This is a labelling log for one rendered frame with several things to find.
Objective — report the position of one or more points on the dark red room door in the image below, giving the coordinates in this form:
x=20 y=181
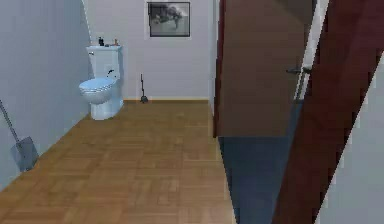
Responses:
x=260 y=73

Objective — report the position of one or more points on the white toilet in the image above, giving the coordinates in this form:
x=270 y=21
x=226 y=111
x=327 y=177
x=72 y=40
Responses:
x=101 y=86

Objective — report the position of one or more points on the framed grey picture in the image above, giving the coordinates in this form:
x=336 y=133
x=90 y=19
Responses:
x=168 y=19

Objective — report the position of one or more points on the small black bottle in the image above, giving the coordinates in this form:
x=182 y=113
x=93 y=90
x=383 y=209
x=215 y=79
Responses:
x=101 y=41

